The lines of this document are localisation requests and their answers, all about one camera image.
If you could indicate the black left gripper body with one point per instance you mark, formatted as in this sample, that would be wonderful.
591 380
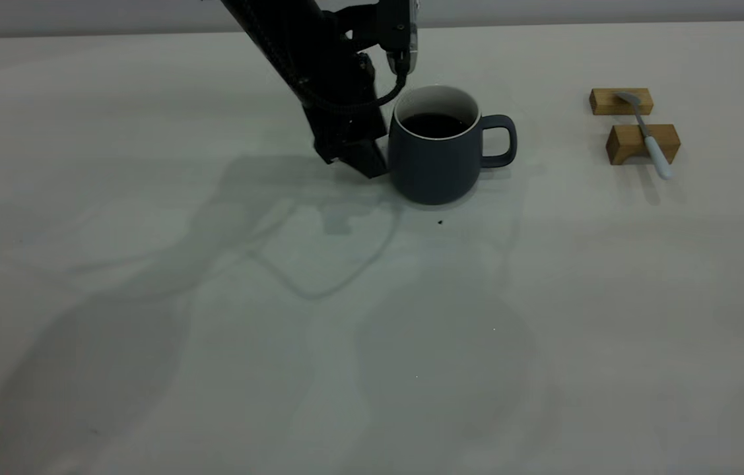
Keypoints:
345 122

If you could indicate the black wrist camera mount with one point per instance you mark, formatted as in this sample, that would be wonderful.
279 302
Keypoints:
388 26

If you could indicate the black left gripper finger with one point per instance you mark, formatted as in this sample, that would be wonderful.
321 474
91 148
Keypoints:
365 161

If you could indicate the dark grey ceramic mug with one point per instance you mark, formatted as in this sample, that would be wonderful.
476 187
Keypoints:
434 168

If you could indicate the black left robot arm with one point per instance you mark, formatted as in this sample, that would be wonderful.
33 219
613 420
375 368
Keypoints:
286 33

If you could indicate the arched wooden block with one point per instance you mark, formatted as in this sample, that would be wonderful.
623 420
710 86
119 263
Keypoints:
626 140

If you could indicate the flat rectangular wooden block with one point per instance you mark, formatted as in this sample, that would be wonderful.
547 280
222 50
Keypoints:
604 103

